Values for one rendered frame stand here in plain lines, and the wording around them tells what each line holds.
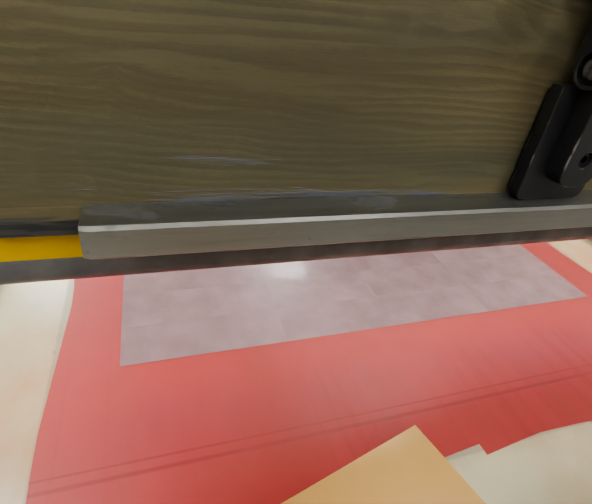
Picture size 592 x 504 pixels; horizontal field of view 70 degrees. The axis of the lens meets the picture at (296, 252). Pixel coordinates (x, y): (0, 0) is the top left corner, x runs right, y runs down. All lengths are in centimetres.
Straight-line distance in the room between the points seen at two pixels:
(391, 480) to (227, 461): 7
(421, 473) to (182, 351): 14
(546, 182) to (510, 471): 14
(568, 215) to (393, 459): 13
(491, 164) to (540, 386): 16
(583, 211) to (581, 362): 16
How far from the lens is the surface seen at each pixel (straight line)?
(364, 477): 22
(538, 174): 18
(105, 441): 23
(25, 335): 29
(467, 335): 30
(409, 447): 23
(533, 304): 36
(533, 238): 23
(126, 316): 28
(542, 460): 26
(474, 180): 17
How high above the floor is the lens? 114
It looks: 33 degrees down
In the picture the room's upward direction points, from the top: 7 degrees clockwise
